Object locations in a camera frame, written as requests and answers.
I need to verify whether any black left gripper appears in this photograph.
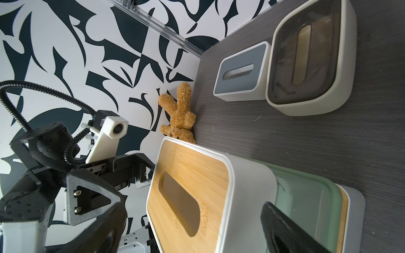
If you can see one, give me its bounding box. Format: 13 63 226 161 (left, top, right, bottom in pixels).
1 122 124 226

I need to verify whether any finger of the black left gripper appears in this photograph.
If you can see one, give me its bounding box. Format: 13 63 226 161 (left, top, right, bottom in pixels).
113 153 155 189

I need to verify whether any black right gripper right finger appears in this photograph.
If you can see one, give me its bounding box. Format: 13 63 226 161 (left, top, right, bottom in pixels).
261 202 329 253

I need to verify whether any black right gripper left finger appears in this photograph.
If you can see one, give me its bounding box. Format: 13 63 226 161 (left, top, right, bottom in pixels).
45 203 127 253

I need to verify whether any green tissue box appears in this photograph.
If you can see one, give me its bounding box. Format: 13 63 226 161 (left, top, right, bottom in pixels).
252 159 344 253

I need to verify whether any white box bamboo lid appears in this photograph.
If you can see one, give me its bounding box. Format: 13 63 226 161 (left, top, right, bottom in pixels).
336 184 366 253
147 137 277 253

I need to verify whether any white box bamboo lid front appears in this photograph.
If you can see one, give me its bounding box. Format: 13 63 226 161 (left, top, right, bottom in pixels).
336 184 366 253

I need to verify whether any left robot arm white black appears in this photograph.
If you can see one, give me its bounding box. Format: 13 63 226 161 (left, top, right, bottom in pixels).
1 117 158 253

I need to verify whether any brown plush bunny toy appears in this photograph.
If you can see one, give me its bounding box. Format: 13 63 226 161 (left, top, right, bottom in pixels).
158 82 196 144

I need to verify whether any white box grey lid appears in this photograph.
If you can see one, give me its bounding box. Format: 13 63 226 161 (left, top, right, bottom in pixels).
213 41 271 102

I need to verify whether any cream box dark clear lid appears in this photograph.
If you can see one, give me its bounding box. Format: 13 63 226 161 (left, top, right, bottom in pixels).
266 1 357 117

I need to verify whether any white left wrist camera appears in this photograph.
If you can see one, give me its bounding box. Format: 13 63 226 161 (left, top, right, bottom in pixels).
85 110 129 163

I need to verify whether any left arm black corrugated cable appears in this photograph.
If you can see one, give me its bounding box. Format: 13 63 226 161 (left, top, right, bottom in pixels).
0 79 97 167

